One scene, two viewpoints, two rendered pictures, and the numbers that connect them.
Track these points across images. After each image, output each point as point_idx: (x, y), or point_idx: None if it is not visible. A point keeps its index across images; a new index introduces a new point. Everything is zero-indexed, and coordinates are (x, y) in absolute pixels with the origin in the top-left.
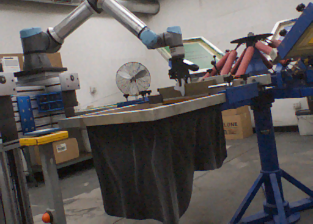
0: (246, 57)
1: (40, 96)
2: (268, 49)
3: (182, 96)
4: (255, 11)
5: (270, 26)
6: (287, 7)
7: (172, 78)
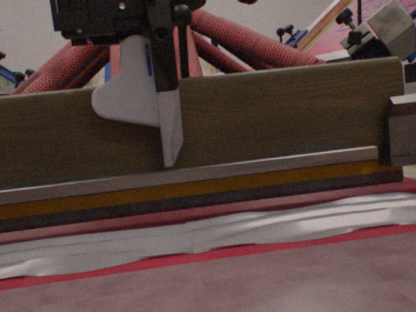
0: (190, 44)
1: None
2: (242, 32)
3: (165, 165)
4: None
5: (17, 45)
6: (49, 16)
7: (78, 24)
